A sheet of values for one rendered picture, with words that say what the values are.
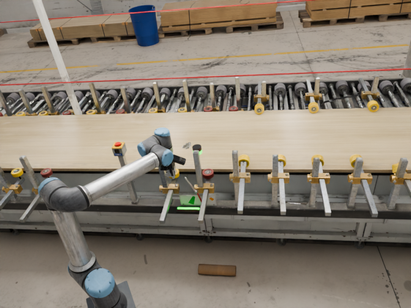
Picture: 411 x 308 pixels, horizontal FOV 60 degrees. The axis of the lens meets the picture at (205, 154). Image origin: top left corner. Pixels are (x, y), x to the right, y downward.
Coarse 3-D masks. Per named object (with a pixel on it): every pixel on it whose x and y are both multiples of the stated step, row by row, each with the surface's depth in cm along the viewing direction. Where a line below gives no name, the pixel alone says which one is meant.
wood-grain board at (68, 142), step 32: (0, 128) 332; (32, 128) 326; (64, 128) 320; (96, 128) 314; (128, 128) 308; (192, 128) 298; (224, 128) 292; (256, 128) 288; (288, 128) 283; (320, 128) 278; (352, 128) 274; (384, 128) 270; (0, 160) 289; (32, 160) 284; (64, 160) 279; (96, 160) 275; (128, 160) 271; (192, 160) 262; (224, 160) 258; (256, 160) 255; (288, 160) 251; (384, 160) 241
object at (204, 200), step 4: (208, 180) 249; (204, 192) 239; (208, 192) 241; (204, 196) 236; (204, 200) 233; (204, 204) 230; (200, 208) 227; (204, 208) 227; (200, 212) 225; (204, 212) 226; (200, 216) 222; (200, 220) 219
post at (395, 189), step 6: (402, 162) 209; (402, 168) 211; (396, 174) 217; (402, 174) 214; (396, 186) 220; (390, 192) 228; (396, 192) 223; (390, 198) 228; (396, 198) 226; (390, 204) 230
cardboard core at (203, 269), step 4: (200, 264) 287; (204, 264) 287; (208, 264) 287; (200, 268) 284; (204, 268) 283; (208, 268) 283; (212, 268) 282; (216, 268) 282; (220, 268) 281; (224, 268) 281; (228, 268) 280; (232, 268) 280; (200, 272) 284; (204, 272) 283; (208, 272) 282; (212, 272) 282; (216, 272) 281; (220, 272) 281; (224, 272) 280; (228, 272) 280; (232, 272) 279
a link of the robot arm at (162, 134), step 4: (160, 128) 212; (164, 128) 212; (156, 132) 208; (160, 132) 208; (164, 132) 208; (168, 132) 209; (160, 136) 207; (164, 136) 208; (168, 136) 210; (160, 140) 207; (164, 140) 208; (168, 140) 211; (164, 144) 210; (168, 144) 212; (168, 148) 214
